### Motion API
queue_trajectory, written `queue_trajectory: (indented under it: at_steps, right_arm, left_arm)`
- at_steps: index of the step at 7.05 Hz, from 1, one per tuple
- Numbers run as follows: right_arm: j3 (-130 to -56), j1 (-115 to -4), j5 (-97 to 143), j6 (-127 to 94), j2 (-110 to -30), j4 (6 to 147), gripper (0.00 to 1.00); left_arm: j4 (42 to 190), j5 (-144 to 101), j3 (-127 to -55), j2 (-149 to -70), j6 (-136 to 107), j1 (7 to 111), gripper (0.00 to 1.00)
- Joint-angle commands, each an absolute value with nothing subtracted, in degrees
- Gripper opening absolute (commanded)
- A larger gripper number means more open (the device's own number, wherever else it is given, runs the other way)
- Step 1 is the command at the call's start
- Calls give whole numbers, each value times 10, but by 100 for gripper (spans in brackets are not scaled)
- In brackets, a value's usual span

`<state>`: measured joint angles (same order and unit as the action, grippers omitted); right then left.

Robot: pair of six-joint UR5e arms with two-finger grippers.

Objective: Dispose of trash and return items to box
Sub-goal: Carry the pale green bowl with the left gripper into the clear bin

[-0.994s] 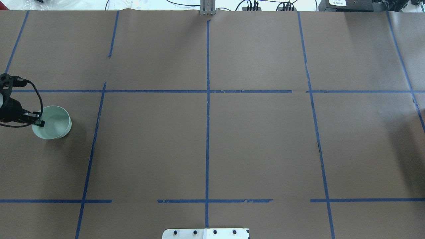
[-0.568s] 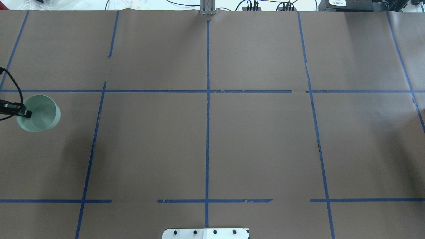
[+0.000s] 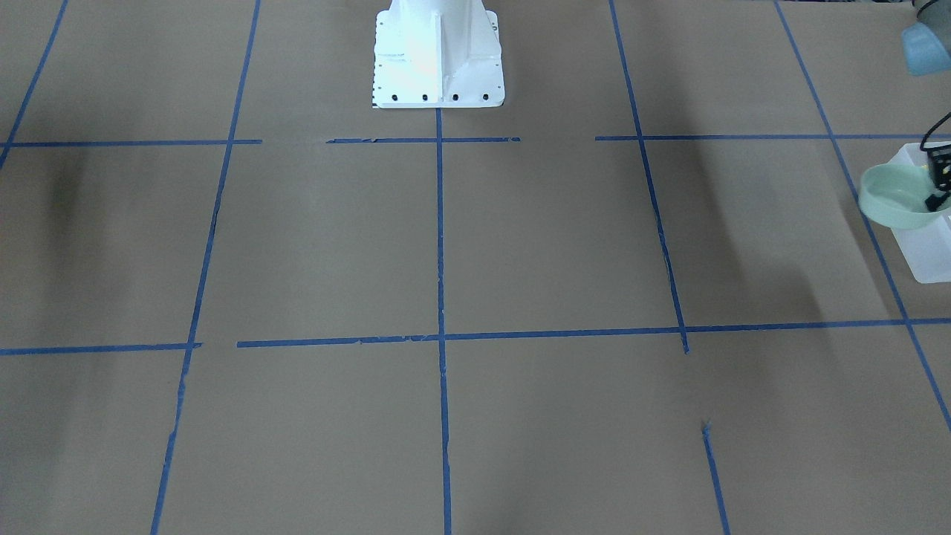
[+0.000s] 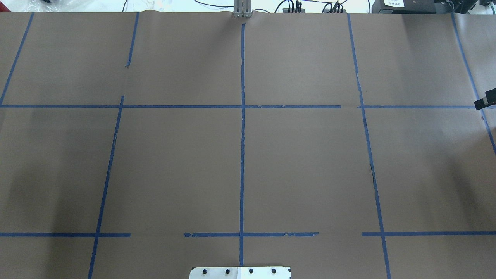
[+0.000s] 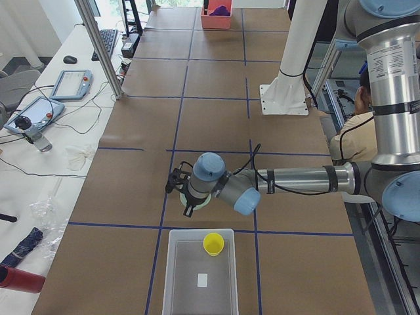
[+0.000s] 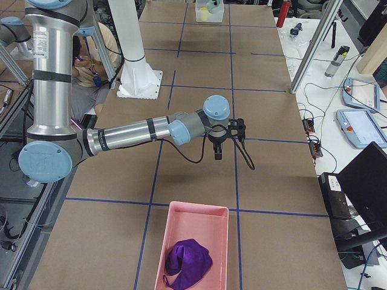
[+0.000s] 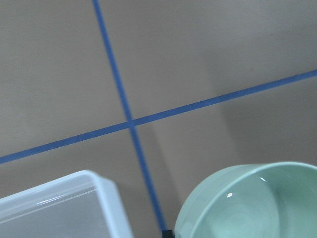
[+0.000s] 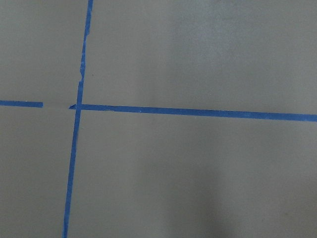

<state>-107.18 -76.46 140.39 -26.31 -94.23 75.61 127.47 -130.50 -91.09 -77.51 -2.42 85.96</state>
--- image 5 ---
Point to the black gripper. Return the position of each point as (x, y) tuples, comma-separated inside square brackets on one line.
[(191, 201)]

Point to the yellow paper cup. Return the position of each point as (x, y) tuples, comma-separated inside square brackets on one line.
[(213, 244)]

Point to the purple cloth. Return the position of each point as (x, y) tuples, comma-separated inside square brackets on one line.
[(220, 10)]

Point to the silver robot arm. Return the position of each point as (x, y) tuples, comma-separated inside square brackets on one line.
[(386, 30)]

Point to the clear plastic bin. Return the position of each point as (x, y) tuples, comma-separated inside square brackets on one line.
[(186, 258)]

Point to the white paper label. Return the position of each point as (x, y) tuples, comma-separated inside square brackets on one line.
[(202, 280)]

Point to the white crumpled tissue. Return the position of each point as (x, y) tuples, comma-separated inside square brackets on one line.
[(78, 155)]

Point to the teach pendant far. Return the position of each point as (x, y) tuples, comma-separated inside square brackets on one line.
[(72, 85)]

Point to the teach pendant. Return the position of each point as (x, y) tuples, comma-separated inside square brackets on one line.
[(42, 111), (72, 85)]

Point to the clear water bottle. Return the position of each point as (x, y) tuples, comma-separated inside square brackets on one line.
[(32, 133)]

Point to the folded blue umbrella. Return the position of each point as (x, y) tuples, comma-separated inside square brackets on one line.
[(25, 247)]

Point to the teach pendant near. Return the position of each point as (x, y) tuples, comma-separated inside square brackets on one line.
[(42, 111)]

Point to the seated person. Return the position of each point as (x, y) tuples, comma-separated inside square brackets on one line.
[(356, 141)]

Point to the pink plastic bin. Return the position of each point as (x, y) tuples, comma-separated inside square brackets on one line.
[(215, 22)]

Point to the red water bottle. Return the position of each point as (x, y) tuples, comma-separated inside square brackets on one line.
[(19, 280)]

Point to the black keyboard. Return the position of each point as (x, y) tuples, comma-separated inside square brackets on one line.
[(109, 38)]

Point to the black computer mouse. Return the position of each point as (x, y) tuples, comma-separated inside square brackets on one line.
[(68, 59)]

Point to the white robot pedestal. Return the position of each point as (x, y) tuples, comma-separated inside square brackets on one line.
[(286, 93)]

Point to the aluminium frame post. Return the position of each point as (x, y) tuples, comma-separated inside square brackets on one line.
[(89, 21)]

